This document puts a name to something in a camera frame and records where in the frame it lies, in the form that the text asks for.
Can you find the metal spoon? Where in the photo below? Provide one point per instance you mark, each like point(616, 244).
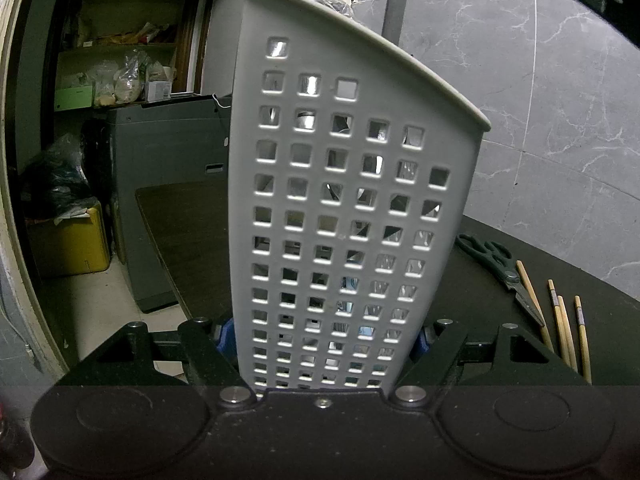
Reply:
point(397, 0)

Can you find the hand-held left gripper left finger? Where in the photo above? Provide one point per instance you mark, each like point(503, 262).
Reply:
point(229, 337)

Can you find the plain wooden chopstick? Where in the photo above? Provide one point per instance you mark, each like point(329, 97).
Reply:
point(567, 335)
point(530, 290)

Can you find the white perforated utensil basket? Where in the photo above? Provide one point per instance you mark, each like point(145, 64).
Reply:
point(320, 50)

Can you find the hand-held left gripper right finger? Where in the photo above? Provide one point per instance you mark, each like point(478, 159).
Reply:
point(422, 342)

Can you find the purple-banded wooden chopstick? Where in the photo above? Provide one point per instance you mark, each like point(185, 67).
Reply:
point(581, 340)
point(556, 315)

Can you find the green box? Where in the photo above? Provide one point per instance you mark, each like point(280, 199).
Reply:
point(75, 98)

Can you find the yellow box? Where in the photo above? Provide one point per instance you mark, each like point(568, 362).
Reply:
point(70, 245)

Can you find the wooden shelf unit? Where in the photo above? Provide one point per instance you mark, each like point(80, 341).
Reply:
point(120, 46)

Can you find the black plastic bag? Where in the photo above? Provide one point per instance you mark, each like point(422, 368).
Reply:
point(55, 175)

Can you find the small clear food bag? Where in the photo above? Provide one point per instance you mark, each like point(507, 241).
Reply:
point(130, 82)
point(106, 87)

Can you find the grey washing machine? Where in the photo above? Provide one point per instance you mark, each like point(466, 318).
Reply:
point(160, 160)

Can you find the small white box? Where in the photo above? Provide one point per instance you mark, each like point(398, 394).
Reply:
point(159, 91)

